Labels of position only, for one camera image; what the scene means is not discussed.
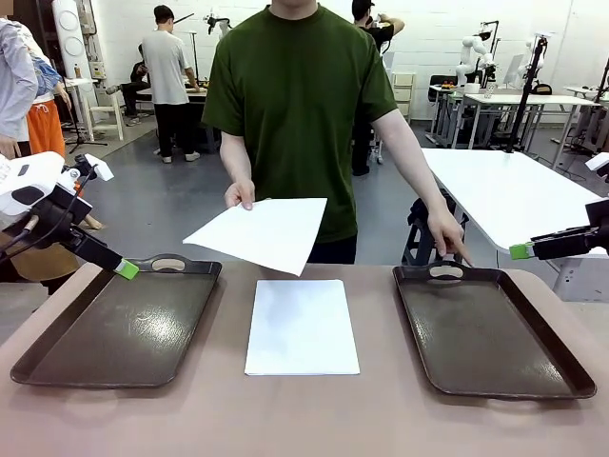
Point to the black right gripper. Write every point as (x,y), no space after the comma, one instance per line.
(600,224)

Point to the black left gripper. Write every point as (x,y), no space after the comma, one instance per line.
(57,224)

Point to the white A4 paper sheet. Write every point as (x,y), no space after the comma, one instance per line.
(266,233)

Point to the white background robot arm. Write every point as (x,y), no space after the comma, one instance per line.
(220,24)
(529,52)
(468,52)

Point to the person's right forearm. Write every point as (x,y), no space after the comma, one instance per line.
(237,162)

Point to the person's left forearm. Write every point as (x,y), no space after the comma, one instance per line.
(418,176)

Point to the person's left hand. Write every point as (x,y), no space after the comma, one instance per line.
(447,233)

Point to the person's right hand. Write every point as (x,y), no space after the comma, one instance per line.
(240,194)

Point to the brown cardboard box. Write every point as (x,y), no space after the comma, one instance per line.
(33,264)

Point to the brown plastic serving tray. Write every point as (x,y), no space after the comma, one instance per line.
(476,333)
(119,323)

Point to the large white table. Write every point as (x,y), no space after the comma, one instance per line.
(499,190)

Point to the person in orange trousers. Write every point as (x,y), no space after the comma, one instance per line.
(45,128)

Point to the black stool with bag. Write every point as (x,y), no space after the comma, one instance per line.
(421,224)

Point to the long white background desk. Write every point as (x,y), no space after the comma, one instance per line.
(523,98)

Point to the black tripod stand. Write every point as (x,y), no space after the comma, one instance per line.
(525,95)

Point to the seated person in black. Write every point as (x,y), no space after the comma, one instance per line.
(135,88)

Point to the small brown bottle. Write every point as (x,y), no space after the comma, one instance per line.
(77,71)

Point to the background work table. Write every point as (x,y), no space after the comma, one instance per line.
(197,93)

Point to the person in striped shirt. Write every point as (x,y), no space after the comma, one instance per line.
(14,85)

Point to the person in white t-shirt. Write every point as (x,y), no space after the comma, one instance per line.
(166,71)

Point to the white A4 paper stack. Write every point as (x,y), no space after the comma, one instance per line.
(302,328)

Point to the white drawer cabinet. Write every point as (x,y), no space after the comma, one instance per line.
(403,97)

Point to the tall white air conditioner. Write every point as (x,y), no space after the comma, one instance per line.
(71,43)

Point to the person in green t-shirt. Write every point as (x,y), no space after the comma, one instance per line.
(295,119)

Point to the person in black top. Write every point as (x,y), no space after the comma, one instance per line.
(380,33)

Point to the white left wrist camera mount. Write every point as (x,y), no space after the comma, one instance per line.
(71,196)

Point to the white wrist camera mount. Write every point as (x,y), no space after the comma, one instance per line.
(71,196)
(599,164)

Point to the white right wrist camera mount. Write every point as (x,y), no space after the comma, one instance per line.
(599,164)

